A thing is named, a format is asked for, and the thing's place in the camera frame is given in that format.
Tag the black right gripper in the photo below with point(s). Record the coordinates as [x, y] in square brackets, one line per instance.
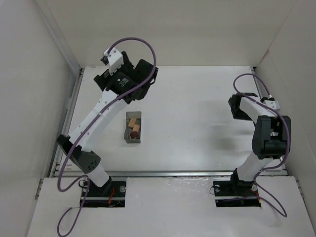
[237, 107]

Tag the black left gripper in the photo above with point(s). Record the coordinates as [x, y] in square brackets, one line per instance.
[129, 65]

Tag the striped light wood block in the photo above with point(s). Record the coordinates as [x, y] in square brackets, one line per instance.
[132, 122]

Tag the plain light wood block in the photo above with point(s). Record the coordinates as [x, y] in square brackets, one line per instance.
[136, 128]

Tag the smoky transparent plastic bin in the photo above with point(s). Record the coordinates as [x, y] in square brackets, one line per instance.
[129, 115]

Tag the dark red wood block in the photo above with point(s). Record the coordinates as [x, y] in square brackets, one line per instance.
[134, 135]

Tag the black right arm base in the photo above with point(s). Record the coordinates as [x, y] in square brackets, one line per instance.
[228, 194]

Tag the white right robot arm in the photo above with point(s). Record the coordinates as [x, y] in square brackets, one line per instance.
[270, 141]

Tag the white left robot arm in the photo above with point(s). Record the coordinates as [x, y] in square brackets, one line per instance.
[77, 145]

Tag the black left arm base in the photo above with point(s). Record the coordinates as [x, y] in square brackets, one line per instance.
[114, 197]

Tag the aluminium rail right edge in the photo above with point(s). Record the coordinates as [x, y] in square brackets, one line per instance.
[260, 88]

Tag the aluminium rail edge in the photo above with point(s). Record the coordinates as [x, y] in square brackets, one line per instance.
[282, 172]
[260, 88]
[64, 124]

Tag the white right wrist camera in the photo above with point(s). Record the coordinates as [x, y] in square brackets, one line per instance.
[271, 102]

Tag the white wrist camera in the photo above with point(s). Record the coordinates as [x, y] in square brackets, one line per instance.
[271, 102]
[113, 59]

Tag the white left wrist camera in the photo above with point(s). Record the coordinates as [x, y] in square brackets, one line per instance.
[113, 59]

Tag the aluminium rail left edge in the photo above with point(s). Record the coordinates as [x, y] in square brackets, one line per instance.
[64, 124]

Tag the aluminium rail front edge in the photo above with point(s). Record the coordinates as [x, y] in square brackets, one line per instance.
[282, 172]

